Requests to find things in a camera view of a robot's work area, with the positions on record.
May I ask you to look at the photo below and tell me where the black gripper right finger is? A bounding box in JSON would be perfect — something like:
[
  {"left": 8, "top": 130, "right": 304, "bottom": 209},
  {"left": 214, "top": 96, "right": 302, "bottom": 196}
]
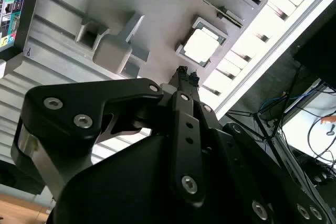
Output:
[{"left": 189, "top": 70, "right": 330, "bottom": 224}]

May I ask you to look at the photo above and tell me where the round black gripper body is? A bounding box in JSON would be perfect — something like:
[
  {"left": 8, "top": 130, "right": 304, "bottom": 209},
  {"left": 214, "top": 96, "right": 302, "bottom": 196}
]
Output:
[{"left": 46, "top": 129, "right": 264, "bottom": 224}]

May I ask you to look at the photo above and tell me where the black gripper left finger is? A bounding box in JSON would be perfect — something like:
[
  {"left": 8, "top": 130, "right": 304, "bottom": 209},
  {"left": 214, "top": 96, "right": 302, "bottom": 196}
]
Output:
[{"left": 10, "top": 65, "right": 207, "bottom": 208}]

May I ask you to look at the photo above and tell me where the silver CPU green board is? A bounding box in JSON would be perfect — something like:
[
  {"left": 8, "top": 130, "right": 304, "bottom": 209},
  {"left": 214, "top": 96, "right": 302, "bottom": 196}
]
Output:
[{"left": 183, "top": 22, "right": 227, "bottom": 65}]

